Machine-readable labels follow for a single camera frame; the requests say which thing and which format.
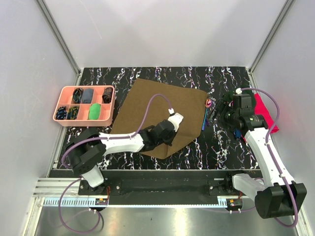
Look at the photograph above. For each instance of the dark green baseball cap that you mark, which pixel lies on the dark green baseball cap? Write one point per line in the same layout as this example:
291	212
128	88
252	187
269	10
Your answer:
228	97

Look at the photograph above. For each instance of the black multicolour patterned roll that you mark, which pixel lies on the black multicolour patterned roll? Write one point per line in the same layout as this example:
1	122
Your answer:
77	95

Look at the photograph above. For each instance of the dark paisley rolled cloth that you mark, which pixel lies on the dark paisley rolled cloth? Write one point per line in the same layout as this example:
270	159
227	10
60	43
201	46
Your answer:
107	95

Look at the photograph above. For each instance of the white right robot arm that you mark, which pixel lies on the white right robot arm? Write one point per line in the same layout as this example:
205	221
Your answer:
279	195

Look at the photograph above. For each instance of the black yellow patterned roll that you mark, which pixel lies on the black yellow patterned roll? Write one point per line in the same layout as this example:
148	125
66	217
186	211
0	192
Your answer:
73	113

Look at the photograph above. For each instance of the brown fabric napkin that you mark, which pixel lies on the brown fabric napkin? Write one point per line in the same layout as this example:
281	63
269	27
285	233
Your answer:
147	103

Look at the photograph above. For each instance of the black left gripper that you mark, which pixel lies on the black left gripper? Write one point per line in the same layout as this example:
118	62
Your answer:
169	142

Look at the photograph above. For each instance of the aluminium frame rail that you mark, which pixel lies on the aluminium frame rail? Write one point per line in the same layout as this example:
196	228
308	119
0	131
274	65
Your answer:
49	187

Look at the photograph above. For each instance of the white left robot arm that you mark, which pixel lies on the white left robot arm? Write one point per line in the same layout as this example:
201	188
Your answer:
82	156

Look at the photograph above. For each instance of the black blue patterned roll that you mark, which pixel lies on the black blue patterned roll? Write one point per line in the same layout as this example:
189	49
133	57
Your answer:
61	113

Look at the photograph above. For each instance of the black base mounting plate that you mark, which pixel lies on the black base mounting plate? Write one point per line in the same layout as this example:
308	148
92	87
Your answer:
207	182

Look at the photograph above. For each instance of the pink red folded cloth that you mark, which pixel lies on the pink red folded cloth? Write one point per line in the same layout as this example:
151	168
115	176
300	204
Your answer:
261	109

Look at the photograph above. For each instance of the green rolled cloth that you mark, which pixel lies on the green rolled cloth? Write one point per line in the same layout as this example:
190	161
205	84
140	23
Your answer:
94	111

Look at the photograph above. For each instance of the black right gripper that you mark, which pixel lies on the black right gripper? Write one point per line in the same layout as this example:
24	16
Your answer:
219	106

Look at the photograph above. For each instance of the blue small object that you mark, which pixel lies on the blue small object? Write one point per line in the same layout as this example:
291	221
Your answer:
237	134

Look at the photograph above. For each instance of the purple iridescent spoon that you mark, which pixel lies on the purple iridescent spoon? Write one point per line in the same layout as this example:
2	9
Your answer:
208	105

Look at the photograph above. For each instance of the pink divided organizer tray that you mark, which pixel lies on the pink divided organizer tray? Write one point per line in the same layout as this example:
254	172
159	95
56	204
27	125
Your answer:
106	113

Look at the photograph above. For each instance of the grey-blue rolled cloth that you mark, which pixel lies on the grey-blue rolled cloth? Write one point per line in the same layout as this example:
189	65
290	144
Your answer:
87	96

